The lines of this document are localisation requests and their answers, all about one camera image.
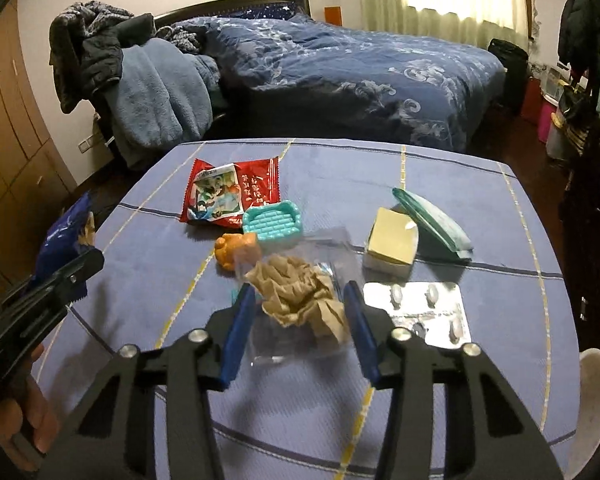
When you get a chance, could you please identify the red snack packet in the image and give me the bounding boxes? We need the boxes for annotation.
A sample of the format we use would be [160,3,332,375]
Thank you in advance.
[179,156,281,225]

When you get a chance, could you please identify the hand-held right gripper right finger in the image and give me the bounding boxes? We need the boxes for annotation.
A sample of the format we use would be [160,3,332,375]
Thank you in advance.
[342,280,566,480]

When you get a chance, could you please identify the blue plaid tablecloth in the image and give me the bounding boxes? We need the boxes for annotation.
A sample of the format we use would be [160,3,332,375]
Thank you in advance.
[30,137,581,480]

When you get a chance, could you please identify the black suitcase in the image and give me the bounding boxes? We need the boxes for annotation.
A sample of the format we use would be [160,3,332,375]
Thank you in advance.
[487,38,529,116]

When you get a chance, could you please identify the clear plastic bag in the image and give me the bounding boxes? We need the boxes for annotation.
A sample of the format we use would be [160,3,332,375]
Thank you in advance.
[232,227,366,367]

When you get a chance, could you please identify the teal green packet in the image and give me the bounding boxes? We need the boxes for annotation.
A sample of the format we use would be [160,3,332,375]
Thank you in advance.
[391,187,474,263]

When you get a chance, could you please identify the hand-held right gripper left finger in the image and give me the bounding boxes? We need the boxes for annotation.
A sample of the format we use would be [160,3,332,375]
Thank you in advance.
[37,284,258,480]

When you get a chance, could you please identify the dark puffy jacket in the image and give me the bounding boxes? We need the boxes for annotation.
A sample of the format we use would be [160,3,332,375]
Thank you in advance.
[50,12,156,113]

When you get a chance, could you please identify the pink bin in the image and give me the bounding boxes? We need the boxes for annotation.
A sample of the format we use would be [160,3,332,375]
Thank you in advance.
[537,100,563,143]

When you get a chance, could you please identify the blue floral duvet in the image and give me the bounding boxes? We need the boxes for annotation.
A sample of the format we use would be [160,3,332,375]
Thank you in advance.
[180,14,506,153]

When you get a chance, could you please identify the red box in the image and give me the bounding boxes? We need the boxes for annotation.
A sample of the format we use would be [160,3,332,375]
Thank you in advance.
[522,77,546,123]

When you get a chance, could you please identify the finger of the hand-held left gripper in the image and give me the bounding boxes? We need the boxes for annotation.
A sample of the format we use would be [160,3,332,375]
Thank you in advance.
[0,247,106,361]

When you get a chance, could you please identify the person's left hand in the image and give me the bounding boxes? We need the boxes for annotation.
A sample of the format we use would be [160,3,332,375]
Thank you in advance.
[0,342,61,471]

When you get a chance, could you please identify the dark wooden bed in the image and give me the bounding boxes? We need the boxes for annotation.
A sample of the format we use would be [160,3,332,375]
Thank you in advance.
[152,0,506,153]

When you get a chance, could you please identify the light blue fleece blanket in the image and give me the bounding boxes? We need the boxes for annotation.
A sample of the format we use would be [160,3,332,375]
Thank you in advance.
[102,37,221,166]

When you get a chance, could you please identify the orange bear toy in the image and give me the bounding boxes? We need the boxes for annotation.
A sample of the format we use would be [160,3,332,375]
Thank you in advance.
[215,231,260,276]

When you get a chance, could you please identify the yellow sticky note block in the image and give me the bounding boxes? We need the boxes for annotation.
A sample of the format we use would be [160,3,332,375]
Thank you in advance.
[362,206,421,278]

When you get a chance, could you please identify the black hanging coat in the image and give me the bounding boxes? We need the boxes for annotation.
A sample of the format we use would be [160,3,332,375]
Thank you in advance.
[557,0,600,71]

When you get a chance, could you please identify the brown paper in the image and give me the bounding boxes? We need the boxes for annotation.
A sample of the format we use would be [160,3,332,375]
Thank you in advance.
[244,254,351,346]

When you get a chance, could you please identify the blue snack packet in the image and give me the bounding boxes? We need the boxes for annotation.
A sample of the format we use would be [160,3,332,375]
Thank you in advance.
[34,192,97,306]

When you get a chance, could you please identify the wooden wardrobe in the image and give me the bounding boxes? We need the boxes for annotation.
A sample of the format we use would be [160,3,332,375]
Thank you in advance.
[0,0,78,306]

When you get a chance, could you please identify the teal soap dish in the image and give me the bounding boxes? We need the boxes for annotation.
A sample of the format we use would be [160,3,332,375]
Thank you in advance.
[242,200,304,245]

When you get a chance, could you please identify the white storage drawers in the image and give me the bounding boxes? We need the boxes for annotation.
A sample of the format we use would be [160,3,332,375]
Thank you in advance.
[542,62,571,106]

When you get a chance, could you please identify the grey patterned blanket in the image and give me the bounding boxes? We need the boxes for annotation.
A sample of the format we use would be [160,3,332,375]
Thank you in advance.
[55,1,136,41]

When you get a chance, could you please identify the silver pill blister pack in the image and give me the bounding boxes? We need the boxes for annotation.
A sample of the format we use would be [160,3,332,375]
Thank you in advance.
[364,281,473,346]

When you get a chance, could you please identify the dark wooden cabinet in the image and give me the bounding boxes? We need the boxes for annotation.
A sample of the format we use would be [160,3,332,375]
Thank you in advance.
[560,110,600,361]

